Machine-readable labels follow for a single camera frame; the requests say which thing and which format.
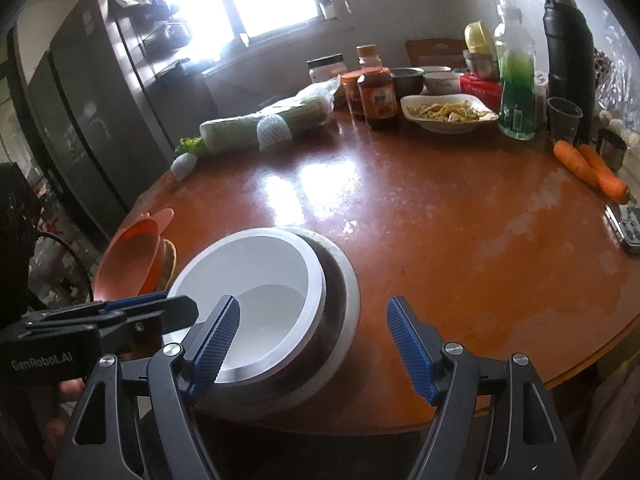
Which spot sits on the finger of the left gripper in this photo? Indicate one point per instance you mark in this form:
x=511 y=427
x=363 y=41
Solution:
x=94 y=308
x=140 y=330

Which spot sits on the right gripper left finger with black blue pad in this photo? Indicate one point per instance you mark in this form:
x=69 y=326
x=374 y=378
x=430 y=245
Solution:
x=205 y=348

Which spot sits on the right gripper right finger with black blue pad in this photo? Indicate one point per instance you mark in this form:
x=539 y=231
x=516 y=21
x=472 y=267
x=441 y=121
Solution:
x=441 y=372

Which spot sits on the orange plastic plate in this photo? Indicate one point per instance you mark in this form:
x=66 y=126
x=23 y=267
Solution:
x=134 y=260

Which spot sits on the cream shell-shaped plate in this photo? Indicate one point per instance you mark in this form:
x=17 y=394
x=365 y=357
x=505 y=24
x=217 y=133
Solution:
x=169 y=265

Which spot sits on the large stainless steel bowl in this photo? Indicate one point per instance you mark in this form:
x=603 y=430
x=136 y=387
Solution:
x=319 y=361

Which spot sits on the white bowl red pattern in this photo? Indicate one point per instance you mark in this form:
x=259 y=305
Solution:
x=281 y=287

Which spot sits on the left hand, red nails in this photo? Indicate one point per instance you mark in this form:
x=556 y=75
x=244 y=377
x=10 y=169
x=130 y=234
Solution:
x=56 y=419

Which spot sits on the foam-netted fruit left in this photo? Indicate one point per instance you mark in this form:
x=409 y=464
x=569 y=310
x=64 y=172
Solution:
x=183 y=166

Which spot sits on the foam-netted fruit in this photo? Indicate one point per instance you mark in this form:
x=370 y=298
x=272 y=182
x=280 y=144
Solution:
x=183 y=166
x=272 y=130

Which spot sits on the dark refrigerator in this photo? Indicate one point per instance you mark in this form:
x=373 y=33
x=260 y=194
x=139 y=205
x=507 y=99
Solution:
x=117 y=88

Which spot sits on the small metal tin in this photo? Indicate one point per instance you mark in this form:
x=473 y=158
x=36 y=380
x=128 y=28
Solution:
x=624 y=222

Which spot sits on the white dish with food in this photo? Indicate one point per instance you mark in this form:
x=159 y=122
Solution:
x=453 y=114

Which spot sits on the foam-netted fruit right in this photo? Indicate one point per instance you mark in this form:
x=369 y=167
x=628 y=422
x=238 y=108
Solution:
x=272 y=130

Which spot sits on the orange sauce bottle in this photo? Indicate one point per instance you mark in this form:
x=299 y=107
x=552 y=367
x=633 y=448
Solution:
x=376 y=89

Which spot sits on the carrot front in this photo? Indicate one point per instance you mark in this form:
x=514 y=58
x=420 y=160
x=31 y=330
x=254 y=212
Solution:
x=574 y=162

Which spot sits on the carrot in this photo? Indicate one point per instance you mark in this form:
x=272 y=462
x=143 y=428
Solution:
x=574 y=162
x=616 y=190

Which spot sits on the red chili sauce jar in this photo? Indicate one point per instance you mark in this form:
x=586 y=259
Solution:
x=349 y=83

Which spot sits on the carrot back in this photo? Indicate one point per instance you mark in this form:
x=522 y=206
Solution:
x=616 y=190

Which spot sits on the wrapped napa cabbage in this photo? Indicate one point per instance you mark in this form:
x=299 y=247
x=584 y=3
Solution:
x=310 y=108

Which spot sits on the red tissue box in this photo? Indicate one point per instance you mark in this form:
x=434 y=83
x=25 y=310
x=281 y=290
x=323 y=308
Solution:
x=489 y=92

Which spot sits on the white ceramic bowl far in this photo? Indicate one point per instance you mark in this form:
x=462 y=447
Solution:
x=442 y=83

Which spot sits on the dark steel bowl far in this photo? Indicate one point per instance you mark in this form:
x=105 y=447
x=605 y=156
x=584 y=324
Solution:
x=408 y=81

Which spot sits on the dark plastic cup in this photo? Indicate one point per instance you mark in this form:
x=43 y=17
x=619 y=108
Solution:
x=564 y=118

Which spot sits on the small steel cup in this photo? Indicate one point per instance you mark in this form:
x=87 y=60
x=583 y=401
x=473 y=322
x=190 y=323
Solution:
x=611 y=148

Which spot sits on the wooden chair back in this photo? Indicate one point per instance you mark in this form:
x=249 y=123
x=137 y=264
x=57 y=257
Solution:
x=436 y=52

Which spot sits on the yellow lidded steel cup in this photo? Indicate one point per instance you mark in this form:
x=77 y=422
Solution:
x=480 y=54

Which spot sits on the green dish soap bottle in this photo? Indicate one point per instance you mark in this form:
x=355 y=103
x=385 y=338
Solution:
x=516 y=61

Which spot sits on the black thermos flask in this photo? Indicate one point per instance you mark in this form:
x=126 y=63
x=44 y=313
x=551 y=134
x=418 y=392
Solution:
x=572 y=75

